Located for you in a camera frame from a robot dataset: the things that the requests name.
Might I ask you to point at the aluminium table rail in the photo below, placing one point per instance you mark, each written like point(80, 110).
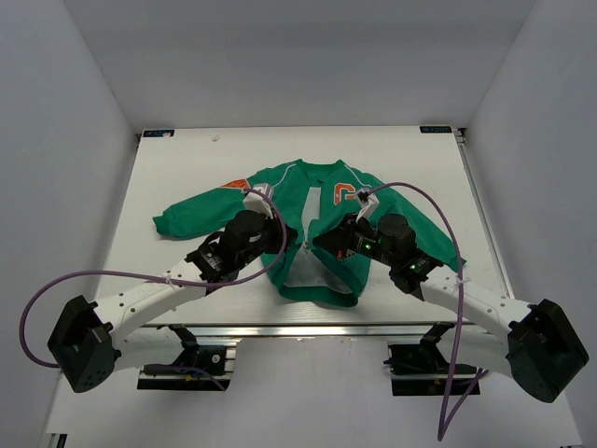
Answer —
point(310, 331)
point(460, 138)

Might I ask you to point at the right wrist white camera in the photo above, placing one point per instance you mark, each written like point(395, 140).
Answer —
point(368, 202)

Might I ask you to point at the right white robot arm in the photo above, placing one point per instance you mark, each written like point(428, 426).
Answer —
point(534, 344)

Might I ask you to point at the blue corner label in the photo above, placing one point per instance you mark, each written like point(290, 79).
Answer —
point(162, 133)
point(434, 129)

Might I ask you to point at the wrist white camera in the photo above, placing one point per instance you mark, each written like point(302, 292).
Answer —
point(368, 202)
point(258, 199)

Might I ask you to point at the left blue corner label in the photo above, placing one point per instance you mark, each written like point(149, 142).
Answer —
point(162, 133)

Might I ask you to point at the right blue corner label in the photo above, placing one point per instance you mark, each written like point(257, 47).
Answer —
point(434, 129)

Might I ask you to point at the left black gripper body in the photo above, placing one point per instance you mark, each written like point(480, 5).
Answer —
point(270, 242)

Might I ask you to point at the aluminium table front rail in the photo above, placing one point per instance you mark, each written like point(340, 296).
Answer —
point(310, 331)

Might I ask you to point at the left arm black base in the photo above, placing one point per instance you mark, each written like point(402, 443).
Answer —
point(178, 358)

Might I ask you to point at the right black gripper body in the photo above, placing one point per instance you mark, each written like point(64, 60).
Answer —
point(360, 240)

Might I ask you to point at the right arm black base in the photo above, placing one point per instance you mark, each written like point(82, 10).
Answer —
point(419, 369)

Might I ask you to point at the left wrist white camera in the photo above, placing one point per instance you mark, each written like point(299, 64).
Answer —
point(258, 199)

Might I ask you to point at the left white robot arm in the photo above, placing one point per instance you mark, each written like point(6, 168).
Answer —
point(91, 340)

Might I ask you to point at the aluminium table right rail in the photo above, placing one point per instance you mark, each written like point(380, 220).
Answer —
point(460, 138)

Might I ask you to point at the green zip-up jacket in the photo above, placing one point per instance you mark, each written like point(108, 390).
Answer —
point(313, 199)

